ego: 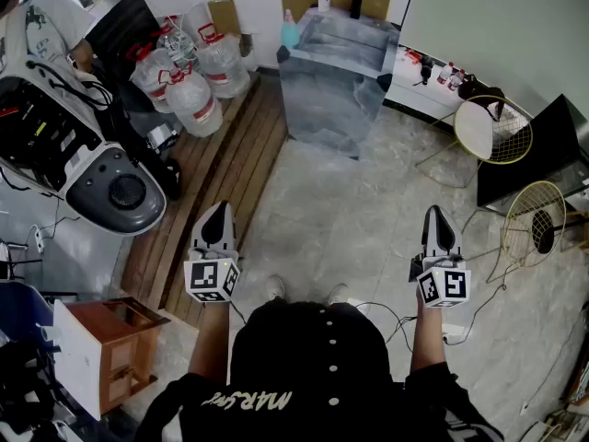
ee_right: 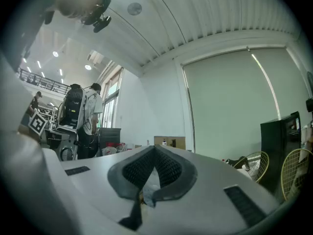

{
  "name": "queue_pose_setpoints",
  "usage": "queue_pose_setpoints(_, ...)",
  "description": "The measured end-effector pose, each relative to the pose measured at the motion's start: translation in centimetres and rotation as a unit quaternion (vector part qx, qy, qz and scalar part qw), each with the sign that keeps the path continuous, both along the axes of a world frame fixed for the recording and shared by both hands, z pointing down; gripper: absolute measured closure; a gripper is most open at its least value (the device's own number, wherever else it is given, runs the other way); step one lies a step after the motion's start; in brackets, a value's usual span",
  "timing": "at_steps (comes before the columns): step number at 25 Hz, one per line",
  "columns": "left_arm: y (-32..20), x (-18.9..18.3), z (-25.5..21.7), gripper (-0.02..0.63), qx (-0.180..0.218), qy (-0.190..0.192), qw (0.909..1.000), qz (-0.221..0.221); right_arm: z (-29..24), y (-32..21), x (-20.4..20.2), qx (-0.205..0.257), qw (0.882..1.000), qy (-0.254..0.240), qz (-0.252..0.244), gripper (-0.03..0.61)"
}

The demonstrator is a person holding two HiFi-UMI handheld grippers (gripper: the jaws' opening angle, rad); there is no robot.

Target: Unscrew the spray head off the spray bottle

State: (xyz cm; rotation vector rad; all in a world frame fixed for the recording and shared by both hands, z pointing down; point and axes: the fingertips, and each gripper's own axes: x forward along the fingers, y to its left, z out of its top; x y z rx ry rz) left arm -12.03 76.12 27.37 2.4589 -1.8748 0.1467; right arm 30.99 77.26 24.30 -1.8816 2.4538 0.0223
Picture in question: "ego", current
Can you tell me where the person's black buttoned shirt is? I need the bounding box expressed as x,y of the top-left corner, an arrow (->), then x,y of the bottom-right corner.
137,299 -> 505,442

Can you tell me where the person's left white shoe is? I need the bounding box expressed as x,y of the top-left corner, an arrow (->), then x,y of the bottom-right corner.
265,273 -> 287,301

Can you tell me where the white cable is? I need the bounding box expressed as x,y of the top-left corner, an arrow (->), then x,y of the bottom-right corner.
172,14 -> 200,71

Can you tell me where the person's right forearm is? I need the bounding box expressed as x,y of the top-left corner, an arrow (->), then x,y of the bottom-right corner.
409,299 -> 447,373

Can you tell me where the white grey backpack device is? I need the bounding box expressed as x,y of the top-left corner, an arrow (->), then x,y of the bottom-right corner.
0,76 -> 167,238

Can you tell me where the brown wooden side table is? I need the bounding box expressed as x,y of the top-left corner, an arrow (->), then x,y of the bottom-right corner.
66,296 -> 172,416

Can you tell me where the person's right white shoe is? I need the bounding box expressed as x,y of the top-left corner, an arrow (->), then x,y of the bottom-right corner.
327,283 -> 351,306

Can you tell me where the grey metal box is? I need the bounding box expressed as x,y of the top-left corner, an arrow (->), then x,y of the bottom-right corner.
146,124 -> 179,152

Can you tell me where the person's white shoe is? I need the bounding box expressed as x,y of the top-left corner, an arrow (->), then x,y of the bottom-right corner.
327,283 -> 351,306
265,273 -> 287,301

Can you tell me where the white power strip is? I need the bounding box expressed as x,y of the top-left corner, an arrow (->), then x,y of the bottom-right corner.
441,322 -> 467,345

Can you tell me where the white board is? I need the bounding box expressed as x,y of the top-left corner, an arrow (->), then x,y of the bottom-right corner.
52,297 -> 103,422

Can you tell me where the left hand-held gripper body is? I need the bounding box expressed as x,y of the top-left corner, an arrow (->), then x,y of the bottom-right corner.
183,245 -> 243,303

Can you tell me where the person's left forearm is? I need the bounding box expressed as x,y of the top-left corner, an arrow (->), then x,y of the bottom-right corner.
187,299 -> 231,381

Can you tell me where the grey marbled sink cabinet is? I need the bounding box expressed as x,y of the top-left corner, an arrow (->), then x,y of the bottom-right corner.
276,6 -> 400,160

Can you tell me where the wooden plank platform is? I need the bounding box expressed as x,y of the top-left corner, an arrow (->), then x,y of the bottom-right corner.
120,74 -> 289,329

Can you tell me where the black handheld tool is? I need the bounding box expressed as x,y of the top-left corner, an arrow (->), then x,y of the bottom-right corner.
412,54 -> 436,87

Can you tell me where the transparent empty jug red handle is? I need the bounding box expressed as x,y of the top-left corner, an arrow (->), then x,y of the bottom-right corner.
156,15 -> 202,71

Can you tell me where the black glass cabinet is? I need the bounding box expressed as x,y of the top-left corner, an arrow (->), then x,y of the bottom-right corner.
476,93 -> 589,215

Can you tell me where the black steel cabinet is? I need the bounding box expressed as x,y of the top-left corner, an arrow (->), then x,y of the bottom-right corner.
85,0 -> 162,82

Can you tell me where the yellow wire chair black seat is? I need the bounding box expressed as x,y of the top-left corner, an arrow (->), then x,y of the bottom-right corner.
487,180 -> 589,285

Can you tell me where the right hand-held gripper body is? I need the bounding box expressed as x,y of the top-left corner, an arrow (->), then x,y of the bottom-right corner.
409,252 -> 473,310

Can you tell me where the black equipment pile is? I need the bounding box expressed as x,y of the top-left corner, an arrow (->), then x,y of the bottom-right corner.
0,338 -> 64,439

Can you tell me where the teal spray bottle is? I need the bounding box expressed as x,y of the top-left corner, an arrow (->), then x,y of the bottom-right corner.
281,19 -> 302,49

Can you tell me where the white raised ledge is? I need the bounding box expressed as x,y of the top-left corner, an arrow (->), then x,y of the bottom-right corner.
384,41 -> 535,123

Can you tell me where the frosted water jug red handle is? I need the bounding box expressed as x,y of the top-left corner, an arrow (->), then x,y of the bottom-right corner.
164,62 -> 225,138
126,42 -> 177,114
195,22 -> 252,99

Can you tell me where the dark brown bag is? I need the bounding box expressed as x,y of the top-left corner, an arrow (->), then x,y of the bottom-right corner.
457,74 -> 505,122

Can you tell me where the blue office chair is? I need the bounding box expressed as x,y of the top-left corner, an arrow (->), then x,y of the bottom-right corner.
0,281 -> 56,344

